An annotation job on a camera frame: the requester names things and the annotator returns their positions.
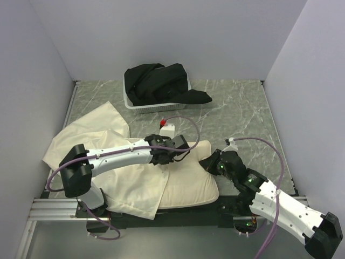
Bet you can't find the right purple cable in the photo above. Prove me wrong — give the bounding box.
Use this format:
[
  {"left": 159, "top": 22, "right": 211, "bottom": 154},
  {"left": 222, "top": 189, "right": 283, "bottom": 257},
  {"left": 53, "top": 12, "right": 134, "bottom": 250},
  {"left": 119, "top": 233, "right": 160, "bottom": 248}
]
[{"left": 229, "top": 137, "right": 285, "bottom": 259}]

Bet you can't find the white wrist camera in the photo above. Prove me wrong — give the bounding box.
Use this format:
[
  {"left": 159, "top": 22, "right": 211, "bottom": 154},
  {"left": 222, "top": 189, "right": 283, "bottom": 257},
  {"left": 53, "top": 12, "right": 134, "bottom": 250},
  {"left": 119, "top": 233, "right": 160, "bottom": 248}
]
[
  {"left": 223, "top": 138, "right": 238, "bottom": 152},
  {"left": 159, "top": 119, "right": 175, "bottom": 139}
]

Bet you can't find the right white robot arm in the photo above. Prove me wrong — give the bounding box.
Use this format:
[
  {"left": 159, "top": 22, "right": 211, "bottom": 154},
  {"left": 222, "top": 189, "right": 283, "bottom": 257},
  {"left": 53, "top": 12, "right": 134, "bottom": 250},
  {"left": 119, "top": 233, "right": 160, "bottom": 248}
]
[{"left": 199, "top": 150, "right": 343, "bottom": 258}]

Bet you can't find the white plastic basket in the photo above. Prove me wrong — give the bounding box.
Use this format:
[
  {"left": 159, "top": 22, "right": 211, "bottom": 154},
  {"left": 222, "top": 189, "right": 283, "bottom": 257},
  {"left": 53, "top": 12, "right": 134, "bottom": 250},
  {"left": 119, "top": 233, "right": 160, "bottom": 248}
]
[{"left": 123, "top": 80, "right": 186, "bottom": 114}]

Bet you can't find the cream satin pillowcase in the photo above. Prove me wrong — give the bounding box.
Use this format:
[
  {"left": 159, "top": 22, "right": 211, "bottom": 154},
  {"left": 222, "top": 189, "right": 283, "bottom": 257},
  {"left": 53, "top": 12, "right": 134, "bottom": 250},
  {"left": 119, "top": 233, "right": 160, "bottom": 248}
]
[{"left": 43, "top": 102, "right": 169, "bottom": 220}]

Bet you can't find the aluminium frame rail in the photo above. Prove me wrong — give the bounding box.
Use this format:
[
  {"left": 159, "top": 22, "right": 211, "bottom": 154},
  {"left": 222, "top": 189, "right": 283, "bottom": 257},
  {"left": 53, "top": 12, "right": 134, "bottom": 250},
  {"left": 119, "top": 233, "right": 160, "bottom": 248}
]
[{"left": 27, "top": 187, "right": 81, "bottom": 222}]

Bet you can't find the black cloth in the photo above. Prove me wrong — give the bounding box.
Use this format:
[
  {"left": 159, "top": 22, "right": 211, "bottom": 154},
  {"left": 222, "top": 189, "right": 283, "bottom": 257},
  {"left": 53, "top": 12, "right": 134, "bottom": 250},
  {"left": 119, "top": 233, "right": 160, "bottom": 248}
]
[{"left": 124, "top": 63, "right": 212, "bottom": 106}]

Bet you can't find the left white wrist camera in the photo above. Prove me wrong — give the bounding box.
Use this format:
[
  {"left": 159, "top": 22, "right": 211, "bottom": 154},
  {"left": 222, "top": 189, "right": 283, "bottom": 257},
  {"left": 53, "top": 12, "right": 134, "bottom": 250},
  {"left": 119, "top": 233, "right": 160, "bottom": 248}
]
[{"left": 159, "top": 119, "right": 175, "bottom": 139}]

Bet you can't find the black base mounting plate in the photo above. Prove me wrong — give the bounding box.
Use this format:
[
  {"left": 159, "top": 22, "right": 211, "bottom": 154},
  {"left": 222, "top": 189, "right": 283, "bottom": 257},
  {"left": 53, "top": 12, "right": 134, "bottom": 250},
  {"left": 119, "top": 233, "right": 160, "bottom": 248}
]
[{"left": 91, "top": 196, "right": 266, "bottom": 235}]

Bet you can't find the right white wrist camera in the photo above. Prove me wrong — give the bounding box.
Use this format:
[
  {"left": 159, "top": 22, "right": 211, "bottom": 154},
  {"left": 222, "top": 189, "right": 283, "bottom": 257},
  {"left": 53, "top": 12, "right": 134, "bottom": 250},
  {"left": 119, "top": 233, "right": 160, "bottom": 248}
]
[{"left": 223, "top": 138, "right": 238, "bottom": 152}]

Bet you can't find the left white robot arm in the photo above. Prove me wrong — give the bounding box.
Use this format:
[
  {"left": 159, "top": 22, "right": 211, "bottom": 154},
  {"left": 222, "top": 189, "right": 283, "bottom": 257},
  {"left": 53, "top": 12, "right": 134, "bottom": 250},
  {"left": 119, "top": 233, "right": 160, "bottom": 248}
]
[{"left": 59, "top": 134, "right": 191, "bottom": 217}]

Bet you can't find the cream pillow with bear print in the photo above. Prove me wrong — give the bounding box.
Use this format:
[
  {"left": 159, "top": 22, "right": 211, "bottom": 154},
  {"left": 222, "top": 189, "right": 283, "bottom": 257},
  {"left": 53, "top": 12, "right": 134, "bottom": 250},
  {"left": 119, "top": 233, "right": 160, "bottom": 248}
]
[{"left": 126, "top": 137, "right": 219, "bottom": 209}]

